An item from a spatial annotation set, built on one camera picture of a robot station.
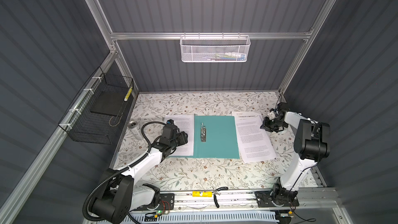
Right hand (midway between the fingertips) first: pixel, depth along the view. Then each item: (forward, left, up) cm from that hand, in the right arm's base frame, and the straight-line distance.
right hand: (264, 127), depth 99 cm
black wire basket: (-11, +91, +29) cm, 96 cm away
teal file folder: (-6, +32, 0) cm, 33 cm away
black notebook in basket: (-5, +84, +32) cm, 90 cm away
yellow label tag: (-38, +40, +1) cm, 55 cm away
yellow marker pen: (+4, +79, +29) cm, 84 cm away
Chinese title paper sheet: (+9, +9, -1) cm, 13 cm away
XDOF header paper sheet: (-10, +8, -3) cm, 13 cm away
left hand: (-10, +51, +8) cm, 52 cm away
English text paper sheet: (+4, +52, +1) cm, 52 cm away
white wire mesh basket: (+62, +30, +21) cm, 72 cm away
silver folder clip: (-4, +40, +1) cm, 40 cm away
